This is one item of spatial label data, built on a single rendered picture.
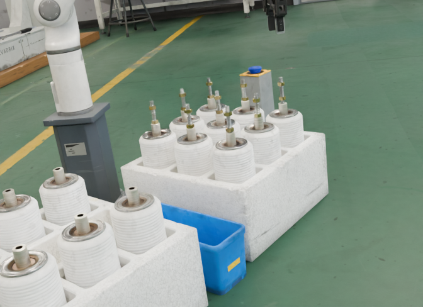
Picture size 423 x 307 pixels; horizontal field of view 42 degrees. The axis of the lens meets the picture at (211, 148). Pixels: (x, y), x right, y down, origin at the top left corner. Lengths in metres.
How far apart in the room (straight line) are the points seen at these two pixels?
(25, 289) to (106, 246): 0.15
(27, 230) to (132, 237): 0.23
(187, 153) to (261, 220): 0.23
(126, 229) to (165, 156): 0.41
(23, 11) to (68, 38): 3.33
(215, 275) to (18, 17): 3.90
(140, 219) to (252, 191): 0.31
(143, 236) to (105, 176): 0.58
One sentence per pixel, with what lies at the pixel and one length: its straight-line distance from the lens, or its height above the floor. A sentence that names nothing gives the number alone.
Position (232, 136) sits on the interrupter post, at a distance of 1.24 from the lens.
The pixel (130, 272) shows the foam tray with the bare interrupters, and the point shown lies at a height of 0.18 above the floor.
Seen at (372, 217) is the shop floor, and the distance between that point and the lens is 1.43.
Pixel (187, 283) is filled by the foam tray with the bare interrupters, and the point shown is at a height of 0.08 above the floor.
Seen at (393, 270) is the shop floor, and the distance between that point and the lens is 1.23.
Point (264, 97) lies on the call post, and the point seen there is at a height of 0.24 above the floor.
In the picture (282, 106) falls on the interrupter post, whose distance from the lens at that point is 1.42.
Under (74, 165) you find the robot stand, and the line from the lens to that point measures 1.57.
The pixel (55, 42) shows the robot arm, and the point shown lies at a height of 0.50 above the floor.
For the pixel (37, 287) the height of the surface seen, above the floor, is 0.23.
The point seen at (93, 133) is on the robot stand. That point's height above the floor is 0.25.
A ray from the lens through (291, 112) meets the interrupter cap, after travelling 1.44.
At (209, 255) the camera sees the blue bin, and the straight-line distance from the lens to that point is 1.12.
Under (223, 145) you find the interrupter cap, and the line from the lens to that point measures 1.25.
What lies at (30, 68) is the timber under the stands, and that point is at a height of 0.03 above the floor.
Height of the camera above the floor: 0.67
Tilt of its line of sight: 20 degrees down
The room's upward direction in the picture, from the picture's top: 8 degrees counter-clockwise
